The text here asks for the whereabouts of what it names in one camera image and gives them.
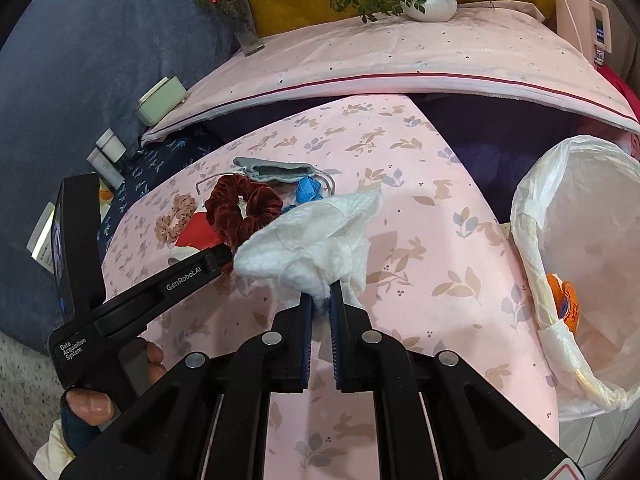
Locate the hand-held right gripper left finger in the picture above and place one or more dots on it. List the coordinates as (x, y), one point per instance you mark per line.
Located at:
(306, 345)

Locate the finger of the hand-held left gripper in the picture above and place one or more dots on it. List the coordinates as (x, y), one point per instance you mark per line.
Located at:
(224, 257)

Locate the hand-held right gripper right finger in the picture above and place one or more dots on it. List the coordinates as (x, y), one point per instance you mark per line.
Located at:
(336, 345)

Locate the red and white paper cup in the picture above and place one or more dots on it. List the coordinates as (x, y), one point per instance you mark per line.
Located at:
(195, 232)

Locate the dark red velvet scrunchie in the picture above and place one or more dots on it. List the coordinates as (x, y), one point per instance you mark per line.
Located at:
(235, 205)

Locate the beige scrunchie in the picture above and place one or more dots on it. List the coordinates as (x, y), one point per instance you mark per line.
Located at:
(175, 217)

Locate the white tissue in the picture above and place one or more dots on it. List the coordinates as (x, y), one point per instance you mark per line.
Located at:
(310, 240)

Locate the grey face mask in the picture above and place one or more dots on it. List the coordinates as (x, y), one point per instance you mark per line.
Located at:
(275, 170)

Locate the orange snack wrapper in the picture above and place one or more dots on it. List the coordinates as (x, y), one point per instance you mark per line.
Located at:
(565, 302)

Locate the white bin with plastic liner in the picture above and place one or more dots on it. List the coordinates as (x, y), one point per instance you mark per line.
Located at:
(590, 240)

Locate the person's left hand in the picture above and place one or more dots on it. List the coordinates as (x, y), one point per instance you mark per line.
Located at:
(87, 405)

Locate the white bottle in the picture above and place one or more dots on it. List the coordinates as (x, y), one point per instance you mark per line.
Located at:
(105, 170)

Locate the navy leaf-print cloth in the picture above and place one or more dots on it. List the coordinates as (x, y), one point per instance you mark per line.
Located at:
(160, 160)

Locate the white jar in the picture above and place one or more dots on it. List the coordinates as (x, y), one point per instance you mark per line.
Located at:
(111, 146)

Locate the pink rabbit-print tablecloth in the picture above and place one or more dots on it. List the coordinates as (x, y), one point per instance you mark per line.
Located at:
(425, 240)

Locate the mint green box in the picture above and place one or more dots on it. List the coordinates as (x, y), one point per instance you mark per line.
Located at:
(162, 100)

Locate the blue velvet backdrop cloth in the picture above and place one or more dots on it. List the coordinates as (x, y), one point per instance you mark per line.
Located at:
(100, 60)

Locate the glass vase with red flowers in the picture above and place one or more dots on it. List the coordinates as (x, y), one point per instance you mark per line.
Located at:
(245, 25)

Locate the pink dotted cloth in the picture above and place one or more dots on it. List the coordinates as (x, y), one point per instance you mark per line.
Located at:
(400, 55)

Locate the red cloth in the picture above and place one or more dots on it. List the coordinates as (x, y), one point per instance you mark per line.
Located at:
(620, 90)

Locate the pink appliance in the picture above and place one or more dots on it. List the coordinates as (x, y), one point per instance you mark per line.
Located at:
(582, 20)

